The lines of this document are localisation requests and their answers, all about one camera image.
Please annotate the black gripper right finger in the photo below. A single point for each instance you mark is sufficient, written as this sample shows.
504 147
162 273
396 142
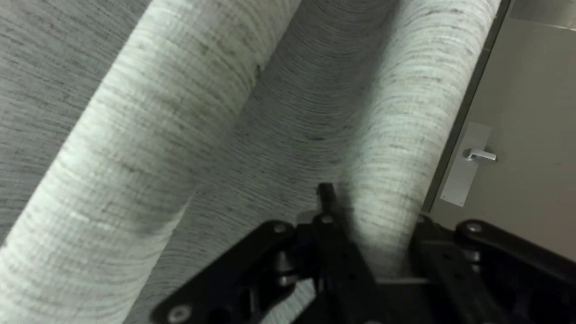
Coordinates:
496 271

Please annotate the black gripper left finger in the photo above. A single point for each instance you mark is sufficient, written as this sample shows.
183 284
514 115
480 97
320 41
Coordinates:
288 264

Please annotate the grey fabric curtain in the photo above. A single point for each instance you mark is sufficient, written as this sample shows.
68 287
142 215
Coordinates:
198 133

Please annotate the grey door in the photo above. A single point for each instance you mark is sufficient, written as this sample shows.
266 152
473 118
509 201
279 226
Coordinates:
532 120

